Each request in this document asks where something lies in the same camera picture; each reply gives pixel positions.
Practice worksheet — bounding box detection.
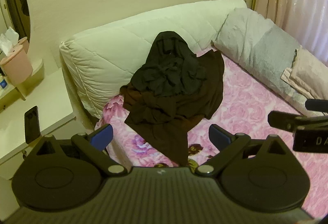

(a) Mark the black long sleeve shirt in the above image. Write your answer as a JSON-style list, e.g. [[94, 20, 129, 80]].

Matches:
[[131, 31, 206, 97]]

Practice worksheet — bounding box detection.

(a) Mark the beige folded blanket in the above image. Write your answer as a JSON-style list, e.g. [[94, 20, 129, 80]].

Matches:
[[281, 46, 328, 100]]

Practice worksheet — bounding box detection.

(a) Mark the pink floral bed sheet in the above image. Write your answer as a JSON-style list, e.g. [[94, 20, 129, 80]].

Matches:
[[96, 57, 327, 218]]

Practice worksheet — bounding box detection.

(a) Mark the dark brown garment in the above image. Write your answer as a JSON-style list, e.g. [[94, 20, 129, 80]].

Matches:
[[120, 50, 225, 166]]

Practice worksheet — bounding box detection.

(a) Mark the white bedside table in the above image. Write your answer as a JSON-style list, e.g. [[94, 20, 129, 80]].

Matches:
[[0, 67, 77, 181]]

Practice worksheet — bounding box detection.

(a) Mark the black smartphone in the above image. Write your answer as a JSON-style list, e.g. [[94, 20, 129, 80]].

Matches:
[[24, 106, 41, 144]]

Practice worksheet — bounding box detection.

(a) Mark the grey beige folded duvet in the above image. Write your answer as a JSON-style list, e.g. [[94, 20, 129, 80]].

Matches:
[[213, 8, 321, 117]]

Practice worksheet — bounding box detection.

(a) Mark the white quilted headboard cushion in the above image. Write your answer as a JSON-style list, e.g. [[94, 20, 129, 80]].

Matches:
[[59, 0, 247, 118]]

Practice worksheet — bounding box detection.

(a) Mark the pink tissue box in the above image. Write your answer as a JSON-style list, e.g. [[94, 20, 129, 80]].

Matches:
[[1, 45, 33, 86]]

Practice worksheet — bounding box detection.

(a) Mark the round wall mirror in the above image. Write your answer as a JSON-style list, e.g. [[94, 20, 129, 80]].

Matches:
[[0, 0, 39, 66]]

